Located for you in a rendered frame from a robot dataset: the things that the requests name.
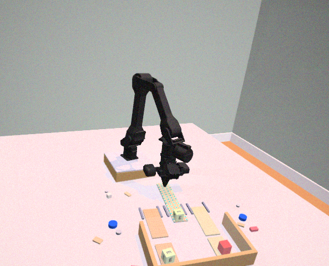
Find pale green letter cube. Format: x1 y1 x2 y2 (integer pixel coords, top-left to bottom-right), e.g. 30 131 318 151
173 208 184 215

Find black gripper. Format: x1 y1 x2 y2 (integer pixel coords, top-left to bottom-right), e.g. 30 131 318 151
143 153 190 187

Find blue cylinder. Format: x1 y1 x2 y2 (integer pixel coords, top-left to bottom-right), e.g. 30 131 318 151
239 214 247 221
108 220 118 229

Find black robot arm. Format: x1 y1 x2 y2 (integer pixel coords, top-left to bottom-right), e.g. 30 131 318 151
120 73 194 180

